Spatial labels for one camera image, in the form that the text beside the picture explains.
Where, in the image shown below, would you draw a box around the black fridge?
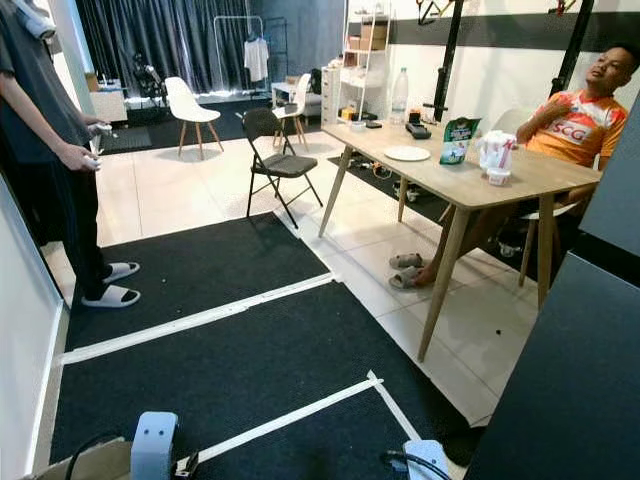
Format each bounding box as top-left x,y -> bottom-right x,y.
578,95 -> 640,263

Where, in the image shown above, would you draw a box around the brown cardboard box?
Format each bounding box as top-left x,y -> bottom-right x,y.
32,438 -> 136,480

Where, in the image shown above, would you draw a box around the white floor tape strip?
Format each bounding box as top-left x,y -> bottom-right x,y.
195,370 -> 426,466
60,272 -> 336,366

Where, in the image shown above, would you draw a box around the white slipper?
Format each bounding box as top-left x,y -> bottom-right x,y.
102,262 -> 141,285
80,285 -> 141,309

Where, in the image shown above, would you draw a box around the grey slipper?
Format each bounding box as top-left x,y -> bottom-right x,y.
390,268 -> 429,291
390,253 -> 426,271

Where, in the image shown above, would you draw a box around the black folding chair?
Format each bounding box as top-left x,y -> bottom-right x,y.
244,107 -> 324,229

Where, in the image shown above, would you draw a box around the white chair wooden legs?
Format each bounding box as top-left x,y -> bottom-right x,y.
272,72 -> 313,141
500,105 -> 576,301
165,77 -> 226,159

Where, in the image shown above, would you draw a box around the beige cabinet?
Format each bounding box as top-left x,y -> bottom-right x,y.
85,72 -> 129,123

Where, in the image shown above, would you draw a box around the white plate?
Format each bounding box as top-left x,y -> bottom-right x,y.
385,146 -> 432,163

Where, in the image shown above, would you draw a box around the black equipment stand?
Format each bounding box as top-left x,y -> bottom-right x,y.
130,52 -> 169,106

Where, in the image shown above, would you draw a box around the wooden table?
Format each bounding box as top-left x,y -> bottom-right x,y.
318,118 -> 603,363

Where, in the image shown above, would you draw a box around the metal clothes rack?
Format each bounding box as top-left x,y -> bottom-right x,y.
213,15 -> 266,96

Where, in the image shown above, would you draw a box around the standing person grey shirt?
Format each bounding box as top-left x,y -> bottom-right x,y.
0,0 -> 141,309

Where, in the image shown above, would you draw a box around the white shirt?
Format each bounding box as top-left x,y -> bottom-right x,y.
244,37 -> 271,83

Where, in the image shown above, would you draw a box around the green snack bag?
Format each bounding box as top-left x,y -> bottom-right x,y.
440,117 -> 483,166

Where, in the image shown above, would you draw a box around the dark curtain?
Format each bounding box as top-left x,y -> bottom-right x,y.
75,0 -> 346,96

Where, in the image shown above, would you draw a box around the clear water bottle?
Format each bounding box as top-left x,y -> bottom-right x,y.
390,67 -> 410,126

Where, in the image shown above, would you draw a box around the white shelf unit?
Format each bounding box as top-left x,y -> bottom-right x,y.
322,5 -> 396,126

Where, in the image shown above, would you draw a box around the white red cup pack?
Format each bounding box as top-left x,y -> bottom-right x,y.
477,130 -> 519,187

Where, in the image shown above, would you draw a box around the seated person orange shirt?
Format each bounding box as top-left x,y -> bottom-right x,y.
390,45 -> 640,291

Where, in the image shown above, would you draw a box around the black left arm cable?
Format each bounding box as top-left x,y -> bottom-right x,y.
65,432 -> 126,480

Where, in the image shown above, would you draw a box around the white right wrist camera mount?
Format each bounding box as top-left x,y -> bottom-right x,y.
403,440 -> 451,480

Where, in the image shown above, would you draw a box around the black metal post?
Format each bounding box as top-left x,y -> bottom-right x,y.
550,0 -> 596,96
432,0 -> 464,121

